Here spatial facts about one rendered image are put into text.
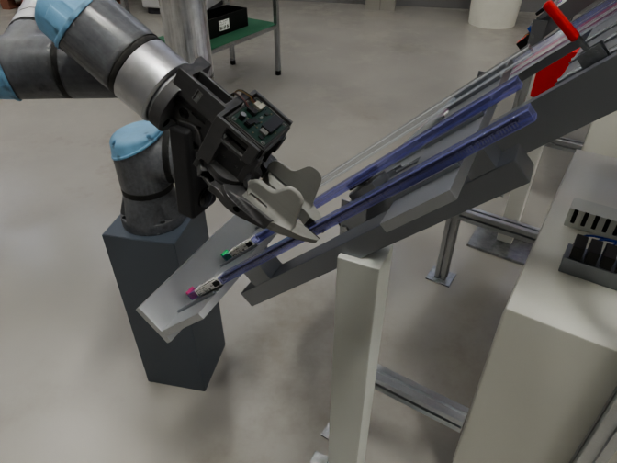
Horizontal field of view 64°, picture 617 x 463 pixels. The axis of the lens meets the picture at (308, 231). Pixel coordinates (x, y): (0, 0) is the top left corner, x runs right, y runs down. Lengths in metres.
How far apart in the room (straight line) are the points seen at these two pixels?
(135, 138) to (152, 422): 0.80
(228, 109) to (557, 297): 0.70
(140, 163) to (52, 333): 0.89
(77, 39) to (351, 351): 0.54
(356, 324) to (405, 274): 1.17
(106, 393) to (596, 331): 1.27
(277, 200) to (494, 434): 0.82
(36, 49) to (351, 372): 0.61
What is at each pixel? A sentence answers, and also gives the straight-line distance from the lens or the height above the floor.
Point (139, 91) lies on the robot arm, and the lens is 0.53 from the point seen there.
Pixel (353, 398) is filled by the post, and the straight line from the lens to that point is 0.86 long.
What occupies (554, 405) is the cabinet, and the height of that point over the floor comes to 0.44.
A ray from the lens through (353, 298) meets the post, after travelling 0.69.
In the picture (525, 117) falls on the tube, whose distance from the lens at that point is 0.41.
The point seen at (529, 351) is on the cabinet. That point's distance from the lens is 0.98.
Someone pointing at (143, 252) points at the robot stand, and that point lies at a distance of 1.20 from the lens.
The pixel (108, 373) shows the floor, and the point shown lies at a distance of 1.66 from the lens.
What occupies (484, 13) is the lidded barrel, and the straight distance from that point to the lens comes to 5.11.
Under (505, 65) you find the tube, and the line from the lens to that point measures 0.63.
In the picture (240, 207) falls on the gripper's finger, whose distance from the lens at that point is 0.50.
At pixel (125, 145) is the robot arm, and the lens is 1.09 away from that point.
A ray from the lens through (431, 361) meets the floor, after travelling 1.62.
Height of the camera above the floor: 1.24
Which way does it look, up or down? 37 degrees down
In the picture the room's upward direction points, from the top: straight up
